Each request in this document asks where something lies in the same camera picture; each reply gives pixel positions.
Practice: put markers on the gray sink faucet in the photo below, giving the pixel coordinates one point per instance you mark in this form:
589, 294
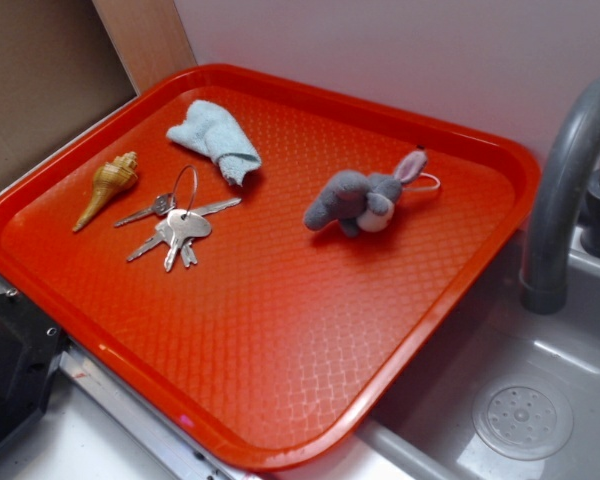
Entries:
559, 202

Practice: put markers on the tan spiral seashell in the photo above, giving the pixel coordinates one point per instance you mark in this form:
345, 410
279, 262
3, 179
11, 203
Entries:
109, 180

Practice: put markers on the brown cardboard panel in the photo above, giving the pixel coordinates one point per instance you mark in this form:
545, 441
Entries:
59, 75

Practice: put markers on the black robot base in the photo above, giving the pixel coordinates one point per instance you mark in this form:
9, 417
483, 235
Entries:
31, 344

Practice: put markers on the red plastic tray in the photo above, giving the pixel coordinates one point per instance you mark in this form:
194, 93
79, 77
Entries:
275, 345

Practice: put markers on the silver key bunch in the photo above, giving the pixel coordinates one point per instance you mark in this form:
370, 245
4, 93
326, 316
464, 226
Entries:
177, 227

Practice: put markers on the gray plastic sink basin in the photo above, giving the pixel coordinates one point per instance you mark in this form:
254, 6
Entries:
423, 423

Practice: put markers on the sink drain strainer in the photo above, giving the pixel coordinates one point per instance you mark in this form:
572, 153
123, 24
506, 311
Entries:
522, 420

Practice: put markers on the light blue cloth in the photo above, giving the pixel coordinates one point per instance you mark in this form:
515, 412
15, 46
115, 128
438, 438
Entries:
211, 131

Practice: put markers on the gray plush bunny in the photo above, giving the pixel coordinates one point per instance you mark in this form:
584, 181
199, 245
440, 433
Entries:
366, 203

